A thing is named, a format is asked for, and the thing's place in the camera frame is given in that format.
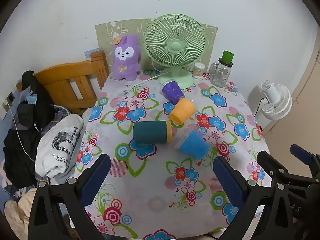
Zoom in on orange cup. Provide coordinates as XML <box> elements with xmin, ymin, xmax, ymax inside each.
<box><xmin>169</xmin><ymin>98</ymin><xmax>196</xmax><ymax>125</ymax></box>

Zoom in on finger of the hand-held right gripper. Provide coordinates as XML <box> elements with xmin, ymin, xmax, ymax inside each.
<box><xmin>257</xmin><ymin>151</ymin><xmax>320</xmax><ymax>188</ymax></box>
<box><xmin>290</xmin><ymin>144</ymin><xmax>320</xmax><ymax>180</ymax></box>

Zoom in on black clothes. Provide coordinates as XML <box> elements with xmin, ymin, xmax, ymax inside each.
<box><xmin>3</xmin><ymin>70</ymin><xmax>59</xmax><ymax>188</ymax></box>

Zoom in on green desk fan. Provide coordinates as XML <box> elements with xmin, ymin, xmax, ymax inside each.
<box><xmin>144</xmin><ymin>14</ymin><xmax>207</xmax><ymax>90</ymax></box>

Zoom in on dark teal cup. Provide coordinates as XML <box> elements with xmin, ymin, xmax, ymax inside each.
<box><xmin>132</xmin><ymin>120</ymin><xmax>173</xmax><ymax>144</ymax></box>

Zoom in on floral tablecloth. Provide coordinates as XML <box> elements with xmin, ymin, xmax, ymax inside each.
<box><xmin>72</xmin><ymin>74</ymin><xmax>273</xmax><ymax>240</ymax></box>

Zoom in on cream cloth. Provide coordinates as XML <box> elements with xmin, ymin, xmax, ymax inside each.
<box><xmin>4</xmin><ymin>187</ymin><xmax>38</xmax><ymax>240</ymax></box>

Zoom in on purple cup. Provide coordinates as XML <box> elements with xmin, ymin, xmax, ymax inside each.
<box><xmin>161</xmin><ymin>79</ymin><xmax>185</xmax><ymax>105</ymax></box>

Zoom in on thin white cable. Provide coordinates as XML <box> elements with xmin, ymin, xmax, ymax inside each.
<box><xmin>4</xmin><ymin>100</ymin><xmax>37</xmax><ymax>163</ymax></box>

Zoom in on black power cable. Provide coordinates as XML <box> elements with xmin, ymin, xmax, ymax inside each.
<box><xmin>254</xmin><ymin>96</ymin><xmax>266</xmax><ymax>117</ymax></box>

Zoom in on cotton swab container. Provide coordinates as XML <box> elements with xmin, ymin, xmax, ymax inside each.
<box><xmin>192</xmin><ymin>62</ymin><xmax>206</xmax><ymax>79</ymax></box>

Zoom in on wooden chair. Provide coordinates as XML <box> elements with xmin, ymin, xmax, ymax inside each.
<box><xmin>16</xmin><ymin>50</ymin><xmax>110</xmax><ymax>115</ymax></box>

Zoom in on grey plaid cloth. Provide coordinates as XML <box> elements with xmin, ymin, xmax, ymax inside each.
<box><xmin>49</xmin><ymin>104</ymin><xmax>75</xmax><ymax>133</ymax></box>

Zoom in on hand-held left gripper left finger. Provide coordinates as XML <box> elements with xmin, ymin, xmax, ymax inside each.
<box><xmin>27</xmin><ymin>153</ymin><xmax>112</xmax><ymax>240</ymax></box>

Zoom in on purple plush bunny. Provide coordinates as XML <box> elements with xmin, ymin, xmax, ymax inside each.
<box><xmin>111</xmin><ymin>34</ymin><xmax>142</xmax><ymax>82</ymax></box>

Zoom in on blue cup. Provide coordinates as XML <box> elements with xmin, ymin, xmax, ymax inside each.
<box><xmin>174</xmin><ymin>129</ymin><xmax>211</xmax><ymax>160</ymax></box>

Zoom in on wall outlet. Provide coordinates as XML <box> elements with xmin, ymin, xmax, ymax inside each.
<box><xmin>2</xmin><ymin>92</ymin><xmax>14</xmax><ymax>112</ymax></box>

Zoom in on white printed shirt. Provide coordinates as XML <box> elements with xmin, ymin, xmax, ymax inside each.
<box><xmin>34</xmin><ymin>114</ymin><xmax>84</xmax><ymax>179</ymax></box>

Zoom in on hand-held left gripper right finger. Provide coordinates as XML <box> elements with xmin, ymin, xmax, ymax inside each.
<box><xmin>212</xmin><ymin>155</ymin><xmax>296</xmax><ymax>240</ymax></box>

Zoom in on white fan cord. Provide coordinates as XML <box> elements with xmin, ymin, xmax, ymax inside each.
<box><xmin>135</xmin><ymin>72</ymin><xmax>172</xmax><ymax>86</ymax></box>

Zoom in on white circulator fan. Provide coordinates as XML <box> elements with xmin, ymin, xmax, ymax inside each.
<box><xmin>255</xmin><ymin>80</ymin><xmax>292</xmax><ymax>124</ymax></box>

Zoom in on glass mug with green lid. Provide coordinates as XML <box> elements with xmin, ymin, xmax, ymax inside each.
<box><xmin>209</xmin><ymin>51</ymin><xmax>234</xmax><ymax>88</ymax></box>

